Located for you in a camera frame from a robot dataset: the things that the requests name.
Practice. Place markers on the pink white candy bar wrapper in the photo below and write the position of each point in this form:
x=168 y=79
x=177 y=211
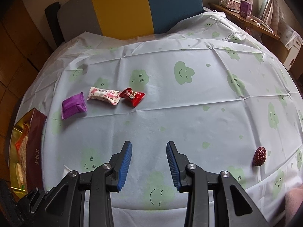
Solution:
x=109 y=96

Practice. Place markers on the tissue box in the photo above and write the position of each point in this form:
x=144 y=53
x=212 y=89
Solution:
x=230 y=1

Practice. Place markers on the red candy wrapper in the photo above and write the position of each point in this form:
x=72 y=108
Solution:
x=133 y=96

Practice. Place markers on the orange snack packet in box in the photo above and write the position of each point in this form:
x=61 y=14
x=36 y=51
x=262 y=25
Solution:
x=21 y=146

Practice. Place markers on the white tablecloth green clouds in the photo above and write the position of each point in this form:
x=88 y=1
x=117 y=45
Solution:
x=210 y=87

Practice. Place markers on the yellow blue grey sofa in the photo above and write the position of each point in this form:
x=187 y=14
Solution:
x=120 y=19

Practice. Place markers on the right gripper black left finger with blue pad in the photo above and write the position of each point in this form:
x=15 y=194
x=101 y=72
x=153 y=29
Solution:
x=65 y=204

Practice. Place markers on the dried red jujube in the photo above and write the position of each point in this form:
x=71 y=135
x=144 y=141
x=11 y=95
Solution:
x=259 y=157

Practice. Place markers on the dark red gold gift box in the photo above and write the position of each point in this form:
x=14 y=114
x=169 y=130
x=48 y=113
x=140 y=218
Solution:
x=35 y=121

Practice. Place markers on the purple small box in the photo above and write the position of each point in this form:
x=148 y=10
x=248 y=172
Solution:
x=245 y=9

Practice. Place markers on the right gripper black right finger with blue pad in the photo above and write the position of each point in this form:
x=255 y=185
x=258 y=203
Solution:
x=232 y=205

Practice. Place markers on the white green packet in box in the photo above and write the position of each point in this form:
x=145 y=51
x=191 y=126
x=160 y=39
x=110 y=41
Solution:
x=21 y=176

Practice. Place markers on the purple snack packet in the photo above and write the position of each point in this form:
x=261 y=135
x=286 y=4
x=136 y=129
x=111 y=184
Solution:
x=73 y=105

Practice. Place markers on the wooden side shelf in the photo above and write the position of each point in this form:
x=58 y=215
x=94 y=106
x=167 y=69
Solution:
x=257 y=26

